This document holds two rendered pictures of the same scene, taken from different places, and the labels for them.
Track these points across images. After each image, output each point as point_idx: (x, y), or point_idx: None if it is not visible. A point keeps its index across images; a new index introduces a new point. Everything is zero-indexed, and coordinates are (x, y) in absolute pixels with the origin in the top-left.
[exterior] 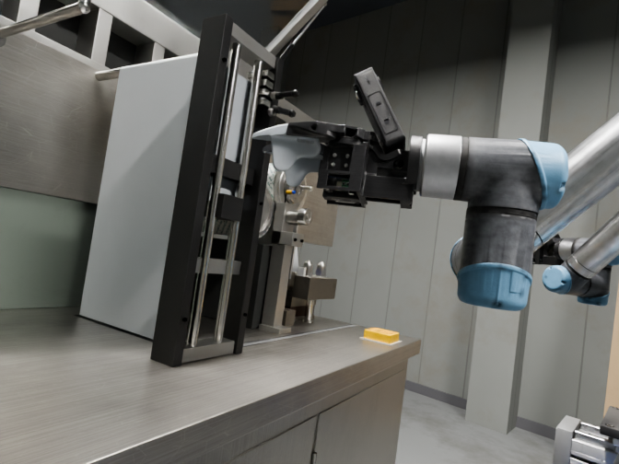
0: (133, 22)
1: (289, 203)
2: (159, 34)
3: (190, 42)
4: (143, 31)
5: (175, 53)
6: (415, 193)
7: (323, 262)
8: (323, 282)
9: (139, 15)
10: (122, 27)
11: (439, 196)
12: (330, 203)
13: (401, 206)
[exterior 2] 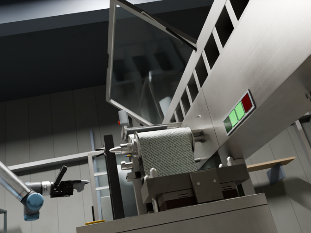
0: (176, 105)
1: (137, 155)
2: (178, 97)
3: (181, 84)
4: (177, 103)
5: (181, 95)
6: (50, 193)
7: (151, 168)
8: (143, 187)
9: (175, 100)
10: (180, 107)
11: (44, 195)
12: (72, 194)
13: (53, 197)
